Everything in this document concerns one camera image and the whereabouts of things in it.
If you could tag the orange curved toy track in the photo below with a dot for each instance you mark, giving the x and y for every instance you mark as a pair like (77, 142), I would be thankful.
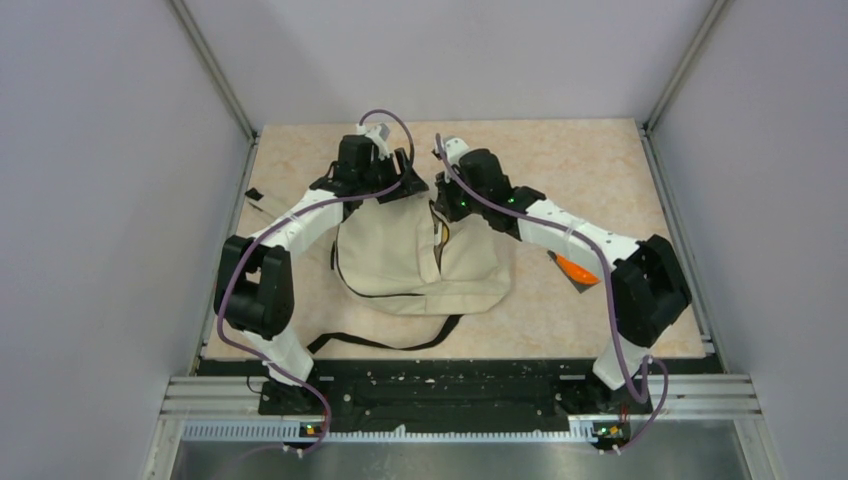
(576, 273)

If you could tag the aluminium frame rail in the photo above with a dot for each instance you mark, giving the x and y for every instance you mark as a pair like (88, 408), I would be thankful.
(164, 456)

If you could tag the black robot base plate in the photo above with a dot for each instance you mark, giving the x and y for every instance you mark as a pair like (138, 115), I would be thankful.
(450, 396)

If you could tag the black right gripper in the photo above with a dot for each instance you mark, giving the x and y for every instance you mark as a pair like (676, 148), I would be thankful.
(444, 201)

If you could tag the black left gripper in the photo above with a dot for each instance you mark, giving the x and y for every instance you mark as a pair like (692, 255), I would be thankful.
(412, 185)

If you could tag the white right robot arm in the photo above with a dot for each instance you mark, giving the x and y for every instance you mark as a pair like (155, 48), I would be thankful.
(645, 288)

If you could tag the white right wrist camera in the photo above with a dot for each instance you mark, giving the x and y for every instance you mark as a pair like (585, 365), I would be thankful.
(450, 149)

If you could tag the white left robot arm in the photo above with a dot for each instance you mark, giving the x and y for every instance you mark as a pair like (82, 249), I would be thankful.
(254, 299)

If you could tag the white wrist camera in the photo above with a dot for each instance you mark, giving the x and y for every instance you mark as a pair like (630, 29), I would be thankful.
(379, 135)
(450, 149)

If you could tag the cream canvas backpack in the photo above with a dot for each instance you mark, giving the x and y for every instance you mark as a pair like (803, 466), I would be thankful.
(377, 282)

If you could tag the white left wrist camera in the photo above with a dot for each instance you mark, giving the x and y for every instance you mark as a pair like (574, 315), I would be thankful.
(379, 135)

